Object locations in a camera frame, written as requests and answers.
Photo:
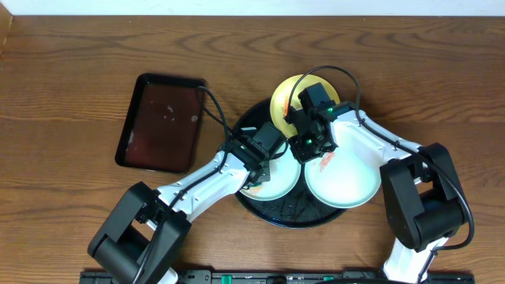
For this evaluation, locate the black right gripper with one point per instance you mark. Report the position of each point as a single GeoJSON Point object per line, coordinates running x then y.
{"type": "Point", "coordinates": [304, 155]}

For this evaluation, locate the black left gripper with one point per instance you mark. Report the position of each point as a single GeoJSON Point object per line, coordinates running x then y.
{"type": "Point", "coordinates": [261, 173]}

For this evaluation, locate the mint plate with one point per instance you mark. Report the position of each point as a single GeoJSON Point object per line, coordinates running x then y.
{"type": "Point", "coordinates": [285, 172]}
{"type": "Point", "coordinates": [349, 176]}

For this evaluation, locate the yellow plastic plate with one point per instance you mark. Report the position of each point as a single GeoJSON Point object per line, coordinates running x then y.
{"type": "Point", "coordinates": [280, 98]}

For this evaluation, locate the green yellow sponge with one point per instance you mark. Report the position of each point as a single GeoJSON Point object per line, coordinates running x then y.
{"type": "Point", "coordinates": [256, 185]}

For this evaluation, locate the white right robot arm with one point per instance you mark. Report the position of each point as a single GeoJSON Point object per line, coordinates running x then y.
{"type": "Point", "coordinates": [423, 199]}

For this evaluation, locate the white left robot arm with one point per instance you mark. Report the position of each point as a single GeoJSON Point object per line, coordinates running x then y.
{"type": "Point", "coordinates": [141, 237]}

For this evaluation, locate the round black tray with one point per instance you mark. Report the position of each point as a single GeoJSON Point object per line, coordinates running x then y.
{"type": "Point", "coordinates": [298, 209]}

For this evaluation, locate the rectangular dark brown tray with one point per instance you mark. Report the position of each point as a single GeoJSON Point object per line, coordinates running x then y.
{"type": "Point", "coordinates": [162, 124]}

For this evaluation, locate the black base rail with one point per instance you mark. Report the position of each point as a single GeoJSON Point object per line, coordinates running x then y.
{"type": "Point", "coordinates": [209, 277]}

